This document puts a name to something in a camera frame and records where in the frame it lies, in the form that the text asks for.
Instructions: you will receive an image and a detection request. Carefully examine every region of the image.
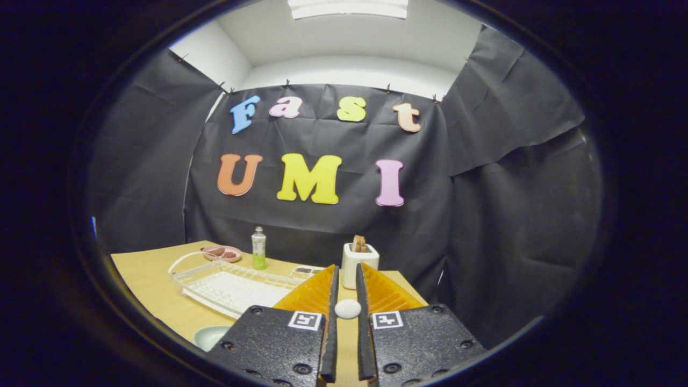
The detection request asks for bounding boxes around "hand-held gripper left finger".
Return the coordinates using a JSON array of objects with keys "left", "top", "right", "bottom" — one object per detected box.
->
[{"left": 207, "top": 264, "right": 340, "bottom": 387}]

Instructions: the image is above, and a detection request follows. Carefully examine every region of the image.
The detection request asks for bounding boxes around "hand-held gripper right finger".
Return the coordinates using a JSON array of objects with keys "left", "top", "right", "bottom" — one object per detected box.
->
[{"left": 356, "top": 262, "right": 487, "bottom": 387}]

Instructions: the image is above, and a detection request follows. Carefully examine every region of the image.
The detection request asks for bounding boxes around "pink handled white spoon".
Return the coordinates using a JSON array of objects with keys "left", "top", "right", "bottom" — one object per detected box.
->
[{"left": 334, "top": 299, "right": 362, "bottom": 320}]

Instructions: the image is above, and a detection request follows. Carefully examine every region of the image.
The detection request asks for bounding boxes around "light green plate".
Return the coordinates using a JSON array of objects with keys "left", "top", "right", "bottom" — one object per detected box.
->
[{"left": 193, "top": 326, "right": 232, "bottom": 352}]

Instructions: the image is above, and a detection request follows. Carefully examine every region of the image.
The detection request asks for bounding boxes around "white wire dish rack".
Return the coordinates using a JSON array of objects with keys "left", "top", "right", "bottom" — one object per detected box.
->
[{"left": 168, "top": 252, "right": 307, "bottom": 319}]

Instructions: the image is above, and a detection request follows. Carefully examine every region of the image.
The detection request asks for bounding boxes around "white divided dish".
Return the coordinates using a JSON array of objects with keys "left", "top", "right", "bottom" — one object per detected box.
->
[{"left": 290, "top": 265, "right": 326, "bottom": 280}]

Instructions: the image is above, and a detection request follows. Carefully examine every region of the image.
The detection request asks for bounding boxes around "pink oval dish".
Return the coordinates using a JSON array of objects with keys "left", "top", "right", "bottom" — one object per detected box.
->
[{"left": 202, "top": 246, "right": 242, "bottom": 263}]

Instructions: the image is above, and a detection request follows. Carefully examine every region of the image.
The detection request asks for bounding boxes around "white toaster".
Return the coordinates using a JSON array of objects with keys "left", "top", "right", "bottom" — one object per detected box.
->
[{"left": 342, "top": 243, "right": 380, "bottom": 290}]

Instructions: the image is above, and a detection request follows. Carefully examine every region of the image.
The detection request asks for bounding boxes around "white drain tray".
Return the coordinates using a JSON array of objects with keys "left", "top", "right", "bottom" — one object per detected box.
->
[{"left": 183, "top": 271, "right": 293, "bottom": 318}]

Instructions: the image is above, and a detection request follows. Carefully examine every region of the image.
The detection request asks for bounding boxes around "clear bottle green liquid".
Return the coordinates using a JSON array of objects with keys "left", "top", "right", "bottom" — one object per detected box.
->
[{"left": 252, "top": 226, "right": 267, "bottom": 270}]

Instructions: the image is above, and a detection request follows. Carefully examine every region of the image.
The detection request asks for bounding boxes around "black backdrop cloth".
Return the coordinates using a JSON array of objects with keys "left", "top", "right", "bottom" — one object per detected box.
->
[{"left": 89, "top": 27, "right": 603, "bottom": 350}]

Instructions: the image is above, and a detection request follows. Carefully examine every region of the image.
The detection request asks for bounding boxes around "ceiling light panel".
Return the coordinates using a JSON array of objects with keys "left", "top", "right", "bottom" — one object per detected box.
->
[{"left": 288, "top": 0, "right": 409, "bottom": 20}]

